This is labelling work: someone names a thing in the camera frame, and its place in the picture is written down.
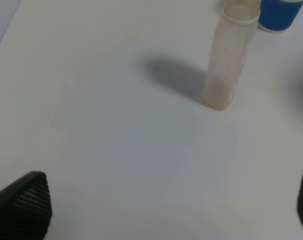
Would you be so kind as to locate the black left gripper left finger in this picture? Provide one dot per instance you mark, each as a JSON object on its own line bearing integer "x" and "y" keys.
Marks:
{"x": 25, "y": 208}

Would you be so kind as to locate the clear plastic drink bottle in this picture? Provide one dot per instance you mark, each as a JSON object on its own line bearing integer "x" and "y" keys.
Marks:
{"x": 234, "y": 32}

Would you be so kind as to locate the blue and white paper cup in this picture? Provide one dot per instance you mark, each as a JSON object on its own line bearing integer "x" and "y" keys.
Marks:
{"x": 276, "y": 16}

